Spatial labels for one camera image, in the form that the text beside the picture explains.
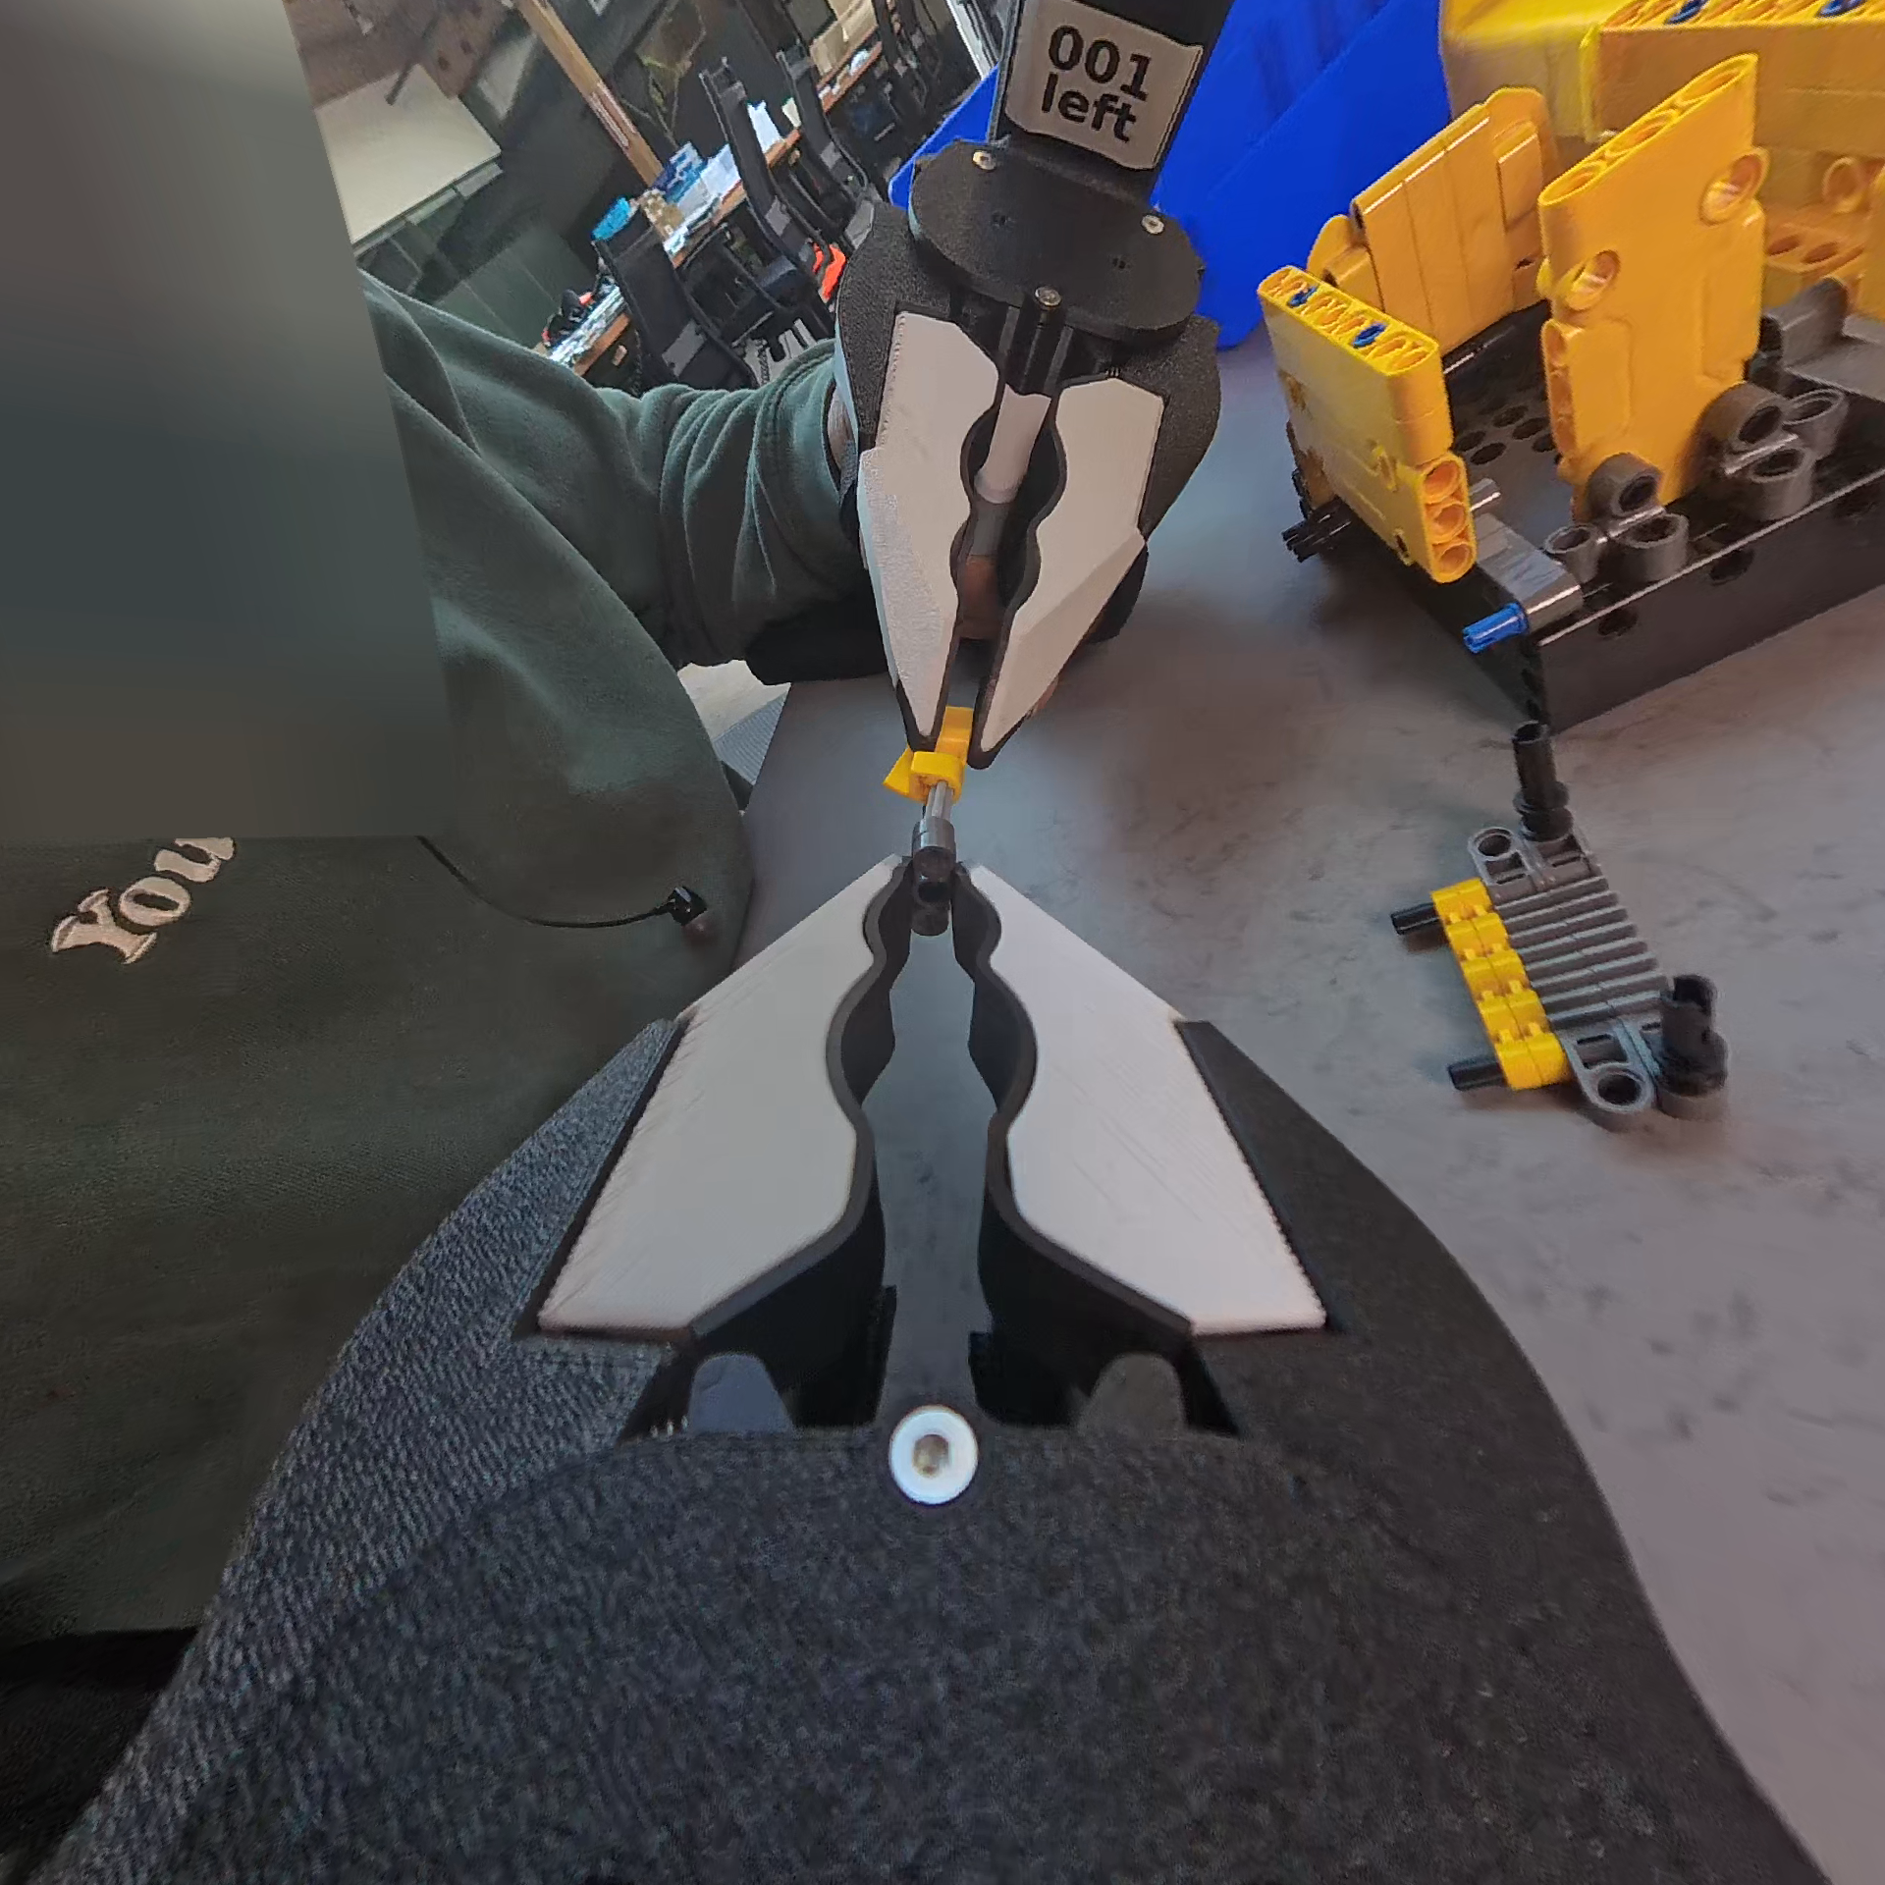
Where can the black mesh chair back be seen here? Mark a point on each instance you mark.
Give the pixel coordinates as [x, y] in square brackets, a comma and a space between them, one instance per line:
[734, 727]

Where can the person's left forearm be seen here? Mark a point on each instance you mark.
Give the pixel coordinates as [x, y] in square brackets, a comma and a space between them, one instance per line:
[632, 485]

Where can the person's left hand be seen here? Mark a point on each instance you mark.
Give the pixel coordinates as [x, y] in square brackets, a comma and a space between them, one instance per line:
[840, 432]

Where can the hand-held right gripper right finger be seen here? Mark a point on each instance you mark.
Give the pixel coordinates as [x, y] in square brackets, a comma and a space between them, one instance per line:
[1147, 1177]

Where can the blue plastic bin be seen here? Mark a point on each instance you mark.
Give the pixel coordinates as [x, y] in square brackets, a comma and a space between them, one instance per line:
[1251, 147]

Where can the yellow black lego model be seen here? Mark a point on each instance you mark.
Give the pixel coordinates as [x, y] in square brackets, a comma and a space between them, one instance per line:
[1620, 368]

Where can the grey yellow lego subassembly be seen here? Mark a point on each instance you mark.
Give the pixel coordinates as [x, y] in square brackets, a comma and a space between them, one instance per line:
[1561, 973]

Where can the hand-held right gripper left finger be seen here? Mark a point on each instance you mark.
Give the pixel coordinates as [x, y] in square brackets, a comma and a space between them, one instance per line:
[706, 1177]

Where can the dark grey lego connector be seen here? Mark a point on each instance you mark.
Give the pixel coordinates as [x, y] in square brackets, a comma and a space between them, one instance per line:
[933, 856]

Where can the black office chair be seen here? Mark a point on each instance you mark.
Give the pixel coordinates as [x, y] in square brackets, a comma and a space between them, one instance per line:
[660, 296]
[766, 191]

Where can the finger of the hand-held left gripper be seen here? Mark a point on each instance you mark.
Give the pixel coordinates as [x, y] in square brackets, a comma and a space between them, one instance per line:
[1081, 530]
[904, 514]

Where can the long wooden office desk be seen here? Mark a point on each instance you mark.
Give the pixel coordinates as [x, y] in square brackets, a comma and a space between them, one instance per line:
[706, 250]

